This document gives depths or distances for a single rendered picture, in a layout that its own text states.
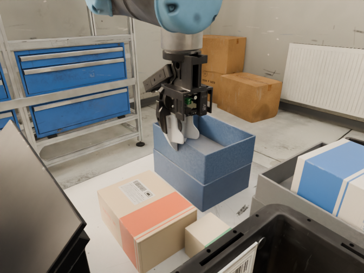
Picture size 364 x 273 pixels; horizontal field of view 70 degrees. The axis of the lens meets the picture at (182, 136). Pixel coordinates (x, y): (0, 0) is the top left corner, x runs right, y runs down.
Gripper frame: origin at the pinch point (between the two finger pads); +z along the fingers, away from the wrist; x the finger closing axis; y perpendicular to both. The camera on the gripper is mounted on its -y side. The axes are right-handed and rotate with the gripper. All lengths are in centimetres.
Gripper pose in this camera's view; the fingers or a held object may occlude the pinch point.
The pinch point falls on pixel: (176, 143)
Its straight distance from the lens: 57.4
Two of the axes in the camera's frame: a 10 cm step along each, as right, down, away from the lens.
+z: 0.0, 9.0, 4.4
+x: 8.0, -2.6, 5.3
